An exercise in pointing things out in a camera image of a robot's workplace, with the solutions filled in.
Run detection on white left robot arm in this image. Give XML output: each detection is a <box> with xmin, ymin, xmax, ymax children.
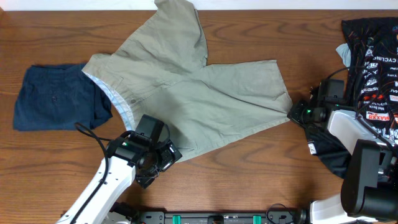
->
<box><xmin>57</xmin><ymin>131</ymin><xmax>182</xmax><ymax>223</ymax></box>

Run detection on folded navy blue shorts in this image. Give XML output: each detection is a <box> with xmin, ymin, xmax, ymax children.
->
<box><xmin>13</xmin><ymin>63</ymin><xmax>113</xmax><ymax>131</ymax></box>

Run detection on khaki shorts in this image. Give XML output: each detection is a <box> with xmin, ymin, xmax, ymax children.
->
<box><xmin>83</xmin><ymin>1</ymin><xmax>292</xmax><ymax>160</ymax></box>

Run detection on black printed cycling jersey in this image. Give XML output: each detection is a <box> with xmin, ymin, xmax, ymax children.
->
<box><xmin>303</xmin><ymin>17</ymin><xmax>398</xmax><ymax>180</ymax></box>

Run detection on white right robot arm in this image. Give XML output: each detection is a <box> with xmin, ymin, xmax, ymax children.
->
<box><xmin>287</xmin><ymin>100</ymin><xmax>397</xmax><ymax>223</ymax></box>

